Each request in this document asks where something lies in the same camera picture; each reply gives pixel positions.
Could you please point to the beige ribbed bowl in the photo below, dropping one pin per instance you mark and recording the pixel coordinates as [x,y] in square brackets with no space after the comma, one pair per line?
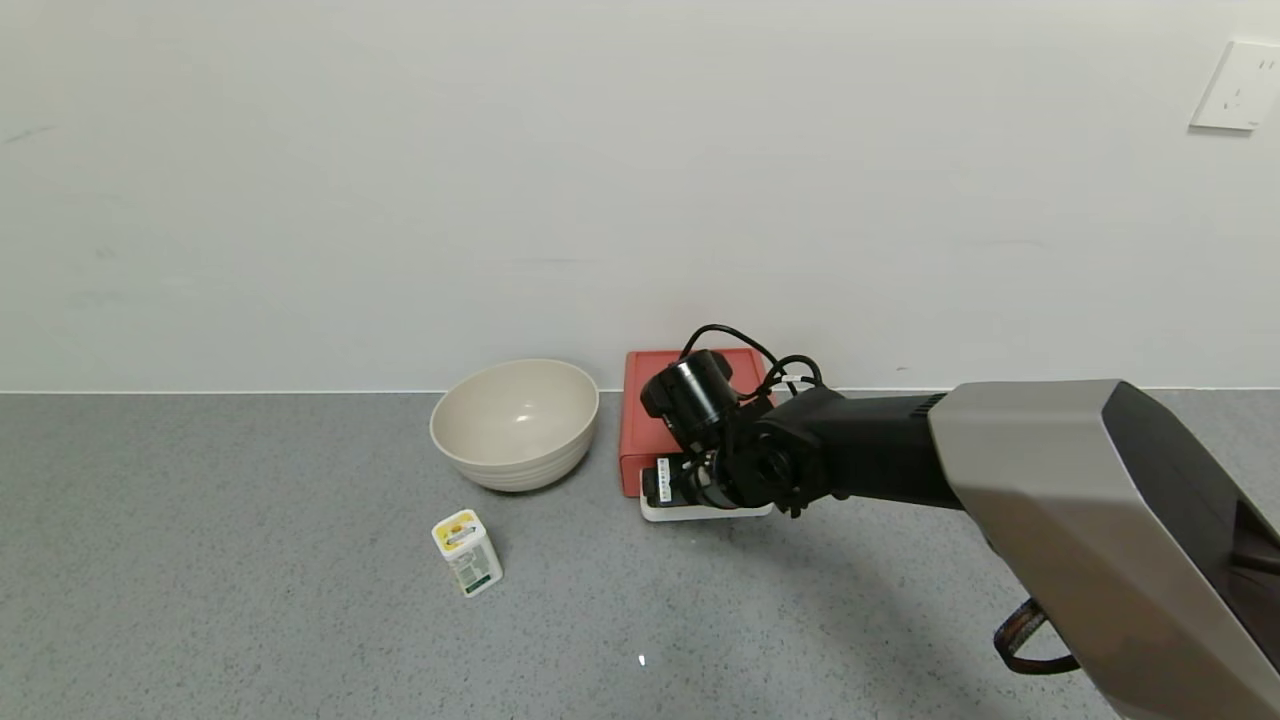
[515,425]

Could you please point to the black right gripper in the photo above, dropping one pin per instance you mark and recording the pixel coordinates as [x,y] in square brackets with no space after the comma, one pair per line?
[663,482]

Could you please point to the white wall socket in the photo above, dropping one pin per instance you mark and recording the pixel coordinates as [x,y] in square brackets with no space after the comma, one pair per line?
[1238,85]

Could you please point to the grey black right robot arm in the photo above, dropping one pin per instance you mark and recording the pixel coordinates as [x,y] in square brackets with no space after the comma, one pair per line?
[1050,470]

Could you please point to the small yellow white carton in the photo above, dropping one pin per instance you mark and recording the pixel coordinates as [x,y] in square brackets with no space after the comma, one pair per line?
[468,555]

